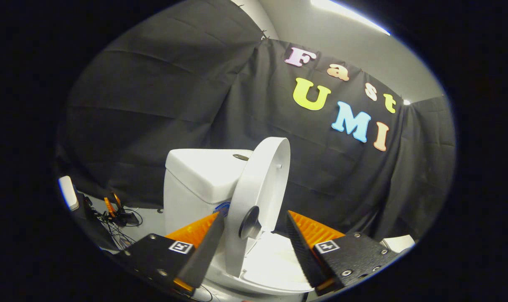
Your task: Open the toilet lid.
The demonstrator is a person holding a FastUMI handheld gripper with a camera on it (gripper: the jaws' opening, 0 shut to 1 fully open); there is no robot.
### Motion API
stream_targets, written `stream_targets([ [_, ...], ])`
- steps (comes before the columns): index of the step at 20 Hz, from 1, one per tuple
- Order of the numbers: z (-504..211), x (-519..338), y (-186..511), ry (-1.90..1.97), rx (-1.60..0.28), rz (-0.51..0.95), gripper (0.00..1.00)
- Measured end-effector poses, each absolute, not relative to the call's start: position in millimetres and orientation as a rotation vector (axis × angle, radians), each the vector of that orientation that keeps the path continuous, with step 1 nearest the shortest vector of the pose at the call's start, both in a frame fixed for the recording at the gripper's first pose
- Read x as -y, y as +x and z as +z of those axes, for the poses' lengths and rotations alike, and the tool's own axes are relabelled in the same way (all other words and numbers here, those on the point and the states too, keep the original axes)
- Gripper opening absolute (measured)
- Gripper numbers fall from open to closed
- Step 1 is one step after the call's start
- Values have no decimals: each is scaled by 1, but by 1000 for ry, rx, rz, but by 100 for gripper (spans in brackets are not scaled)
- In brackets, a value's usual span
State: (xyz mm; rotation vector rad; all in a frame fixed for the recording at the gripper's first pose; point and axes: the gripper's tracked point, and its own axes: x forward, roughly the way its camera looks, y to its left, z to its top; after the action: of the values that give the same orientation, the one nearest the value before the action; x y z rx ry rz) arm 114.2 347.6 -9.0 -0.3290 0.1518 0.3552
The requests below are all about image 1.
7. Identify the white toilet lid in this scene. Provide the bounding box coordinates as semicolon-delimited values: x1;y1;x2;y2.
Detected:
225;137;291;277

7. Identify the white toilet seat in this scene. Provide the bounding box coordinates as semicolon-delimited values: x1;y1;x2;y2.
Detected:
206;231;315;294

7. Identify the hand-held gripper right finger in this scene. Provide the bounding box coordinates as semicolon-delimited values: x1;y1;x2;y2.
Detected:
286;210;401;296

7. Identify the tangle of black cables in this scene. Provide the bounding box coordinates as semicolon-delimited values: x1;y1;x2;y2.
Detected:
97;206;143;249

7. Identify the black backdrop cloth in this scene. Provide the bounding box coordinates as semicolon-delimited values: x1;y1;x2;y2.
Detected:
55;0;456;242

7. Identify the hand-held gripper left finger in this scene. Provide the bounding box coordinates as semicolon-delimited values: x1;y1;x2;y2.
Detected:
116;211;225;294

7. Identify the white ceramic toilet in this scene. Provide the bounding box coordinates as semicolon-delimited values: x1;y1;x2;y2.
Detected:
163;148;317;302

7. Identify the small white box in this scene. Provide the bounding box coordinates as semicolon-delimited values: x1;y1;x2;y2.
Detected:
58;175;79;211

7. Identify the white drawer cabinet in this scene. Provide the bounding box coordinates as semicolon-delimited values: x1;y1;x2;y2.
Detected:
382;235;416;253

